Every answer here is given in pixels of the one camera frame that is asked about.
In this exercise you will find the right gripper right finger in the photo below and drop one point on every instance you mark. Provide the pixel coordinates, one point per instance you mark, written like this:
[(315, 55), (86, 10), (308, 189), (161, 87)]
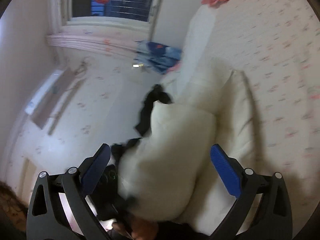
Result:
[(273, 218)]

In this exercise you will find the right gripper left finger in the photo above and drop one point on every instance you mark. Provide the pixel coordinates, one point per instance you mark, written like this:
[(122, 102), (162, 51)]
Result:
[(46, 218)]

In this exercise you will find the cream quilted jacket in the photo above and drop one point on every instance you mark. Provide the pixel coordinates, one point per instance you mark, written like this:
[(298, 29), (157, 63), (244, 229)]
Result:
[(169, 173)]

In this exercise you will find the person's left hand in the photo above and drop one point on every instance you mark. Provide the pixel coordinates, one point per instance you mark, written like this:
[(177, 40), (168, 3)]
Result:
[(141, 229)]

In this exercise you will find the black garment pile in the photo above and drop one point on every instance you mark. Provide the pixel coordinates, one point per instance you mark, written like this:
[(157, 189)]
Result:
[(144, 125)]

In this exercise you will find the white striped duvet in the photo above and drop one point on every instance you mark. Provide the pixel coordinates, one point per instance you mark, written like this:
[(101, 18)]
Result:
[(199, 31)]

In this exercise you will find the blue patterned curtain left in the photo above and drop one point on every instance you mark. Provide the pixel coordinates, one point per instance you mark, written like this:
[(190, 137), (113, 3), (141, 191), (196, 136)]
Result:
[(156, 56)]

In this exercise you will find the cherry print bed sheet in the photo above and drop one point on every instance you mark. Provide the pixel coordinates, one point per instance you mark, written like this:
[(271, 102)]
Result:
[(276, 44)]

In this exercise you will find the wall socket with light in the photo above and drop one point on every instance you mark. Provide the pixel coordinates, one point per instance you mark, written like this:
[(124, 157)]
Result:
[(137, 65)]

